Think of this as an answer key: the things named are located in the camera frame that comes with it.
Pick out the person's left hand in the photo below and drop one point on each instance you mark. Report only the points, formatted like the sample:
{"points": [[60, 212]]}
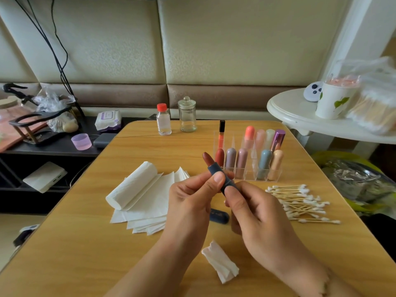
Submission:
{"points": [[189, 216]]}

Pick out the person's right hand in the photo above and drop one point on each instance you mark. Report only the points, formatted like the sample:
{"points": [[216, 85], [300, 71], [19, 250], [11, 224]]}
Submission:
{"points": [[272, 238]]}

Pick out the navy lipstick cap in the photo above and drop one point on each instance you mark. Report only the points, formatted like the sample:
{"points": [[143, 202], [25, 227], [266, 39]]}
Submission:
{"points": [[219, 216]]}

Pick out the pile of cotton swabs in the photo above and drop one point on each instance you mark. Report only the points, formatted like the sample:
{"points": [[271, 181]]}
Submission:
{"points": [[303, 204]]}

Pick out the stack of white tissues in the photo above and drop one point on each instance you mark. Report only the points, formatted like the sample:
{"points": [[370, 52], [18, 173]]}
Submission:
{"points": [[142, 204]]}

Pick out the red lipstick navy tube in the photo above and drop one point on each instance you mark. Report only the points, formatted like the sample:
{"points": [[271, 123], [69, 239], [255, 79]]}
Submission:
{"points": [[216, 169]]}

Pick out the white tissue sheet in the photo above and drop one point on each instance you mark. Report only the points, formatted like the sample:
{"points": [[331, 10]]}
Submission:
{"points": [[221, 263]]}

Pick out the red lipstick mauve tube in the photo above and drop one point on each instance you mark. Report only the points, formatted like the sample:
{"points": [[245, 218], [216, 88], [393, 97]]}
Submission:
{"points": [[231, 162]]}

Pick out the red lipstick dusty pink tube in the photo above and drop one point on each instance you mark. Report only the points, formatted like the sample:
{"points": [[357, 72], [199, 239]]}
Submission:
{"points": [[242, 164]]}

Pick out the clear acrylic lipstick organizer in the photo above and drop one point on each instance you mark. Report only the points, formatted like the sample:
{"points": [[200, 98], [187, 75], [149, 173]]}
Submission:
{"points": [[266, 157]]}

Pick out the person's left forearm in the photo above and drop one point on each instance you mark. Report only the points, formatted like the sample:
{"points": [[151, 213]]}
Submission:
{"points": [[145, 281]]}

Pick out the person's right forearm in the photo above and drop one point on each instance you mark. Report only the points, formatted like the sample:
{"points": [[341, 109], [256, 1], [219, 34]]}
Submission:
{"points": [[343, 290]]}

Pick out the clear bottle red cap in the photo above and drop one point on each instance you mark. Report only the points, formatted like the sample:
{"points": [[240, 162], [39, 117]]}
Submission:
{"points": [[164, 121]]}

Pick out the glass jar with lid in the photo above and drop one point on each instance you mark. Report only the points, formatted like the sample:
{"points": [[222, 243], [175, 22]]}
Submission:
{"points": [[187, 116]]}

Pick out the yellow-green bin with bag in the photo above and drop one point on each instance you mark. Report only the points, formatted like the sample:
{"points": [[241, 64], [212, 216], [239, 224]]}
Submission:
{"points": [[362, 182]]}

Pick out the wet wipes pack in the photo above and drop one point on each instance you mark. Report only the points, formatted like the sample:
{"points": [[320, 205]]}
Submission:
{"points": [[108, 120]]}

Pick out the white round side table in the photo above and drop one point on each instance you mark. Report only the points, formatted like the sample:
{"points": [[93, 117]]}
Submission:
{"points": [[294, 111]]}

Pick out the small purple plastic cup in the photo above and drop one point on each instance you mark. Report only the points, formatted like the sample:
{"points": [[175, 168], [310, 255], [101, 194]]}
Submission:
{"points": [[81, 142]]}

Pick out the black low shelf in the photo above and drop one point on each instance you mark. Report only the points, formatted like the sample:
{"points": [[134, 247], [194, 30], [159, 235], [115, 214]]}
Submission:
{"points": [[55, 152]]}

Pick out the white power bank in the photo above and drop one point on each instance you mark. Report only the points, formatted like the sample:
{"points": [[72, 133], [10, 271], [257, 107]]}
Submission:
{"points": [[44, 177]]}

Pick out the white mug green leaf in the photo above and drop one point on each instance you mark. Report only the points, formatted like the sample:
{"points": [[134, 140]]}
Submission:
{"points": [[334, 102]]}

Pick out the white panda figure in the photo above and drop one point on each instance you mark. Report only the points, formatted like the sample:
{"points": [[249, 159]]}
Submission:
{"points": [[312, 91]]}

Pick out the crumpled clear plastic bag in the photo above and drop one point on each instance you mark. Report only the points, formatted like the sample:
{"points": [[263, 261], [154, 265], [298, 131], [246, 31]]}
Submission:
{"points": [[54, 99]]}

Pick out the beige padded backrest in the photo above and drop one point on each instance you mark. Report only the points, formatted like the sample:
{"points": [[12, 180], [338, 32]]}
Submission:
{"points": [[253, 37]]}

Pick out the pink tray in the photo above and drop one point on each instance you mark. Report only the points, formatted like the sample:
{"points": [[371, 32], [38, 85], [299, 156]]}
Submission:
{"points": [[12, 136]]}

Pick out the jar with wooden lid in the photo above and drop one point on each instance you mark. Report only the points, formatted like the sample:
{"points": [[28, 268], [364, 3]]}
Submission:
{"points": [[7, 102]]}

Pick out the black clip tool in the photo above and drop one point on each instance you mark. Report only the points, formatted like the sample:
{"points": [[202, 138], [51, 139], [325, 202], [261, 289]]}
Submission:
{"points": [[13, 89]]}

